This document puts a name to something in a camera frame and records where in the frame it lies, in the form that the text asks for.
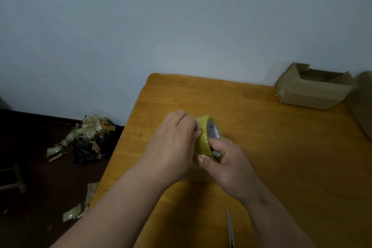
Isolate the person's right hand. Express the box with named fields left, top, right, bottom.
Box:
left=197, top=137, right=263, bottom=205

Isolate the person's left hand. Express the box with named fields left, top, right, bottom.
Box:
left=141, top=110, right=202, bottom=184

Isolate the yellow packing tape roll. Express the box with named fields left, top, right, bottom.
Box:
left=192, top=115, right=223, bottom=167

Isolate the person's right forearm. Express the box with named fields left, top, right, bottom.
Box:
left=240, top=188, right=317, bottom=248

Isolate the person's left forearm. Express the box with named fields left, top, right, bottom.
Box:
left=51, top=160, right=172, bottom=248

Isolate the pile of used tape scraps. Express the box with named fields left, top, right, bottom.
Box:
left=59, top=115, right=116, bottom=152

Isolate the black trash bag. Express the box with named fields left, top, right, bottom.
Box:
left=71, top=133, right=112, bottom=166

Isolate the open cardboard box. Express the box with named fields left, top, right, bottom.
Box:
left=275, top=63, right=357, bottom=110

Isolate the used tape strip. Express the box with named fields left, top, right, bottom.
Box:
left=63, top=181, right=101, bottom=223

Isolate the small used tape scrap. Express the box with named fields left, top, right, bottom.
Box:
left=46, top=145, right=65, bottom=163

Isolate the brown cardboard box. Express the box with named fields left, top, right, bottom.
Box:
left=345, top=71, right=372, bottom=140

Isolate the wooden stool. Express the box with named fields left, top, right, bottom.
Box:
left=0, top=162, right=28, bottom=194

